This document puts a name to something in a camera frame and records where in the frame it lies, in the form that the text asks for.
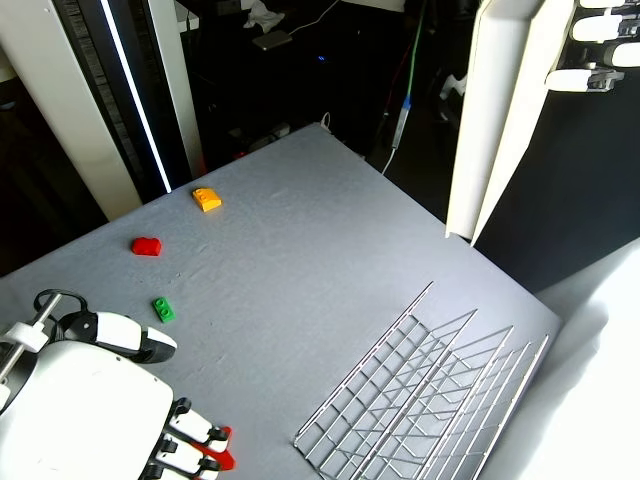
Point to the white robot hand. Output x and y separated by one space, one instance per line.
595 29
90 410

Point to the beige book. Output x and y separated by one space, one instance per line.
480 125

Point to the green toy block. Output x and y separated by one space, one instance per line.
164 309

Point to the red star block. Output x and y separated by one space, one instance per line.
225 459

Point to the red toy block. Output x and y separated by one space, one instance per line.
146 246

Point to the orange toy block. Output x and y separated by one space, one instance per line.
207 200

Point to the grey table cloth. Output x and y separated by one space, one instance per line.
300 225

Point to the flat grey device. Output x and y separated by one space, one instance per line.
272 40

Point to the crumpled white cloth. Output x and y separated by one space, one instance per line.
262 15

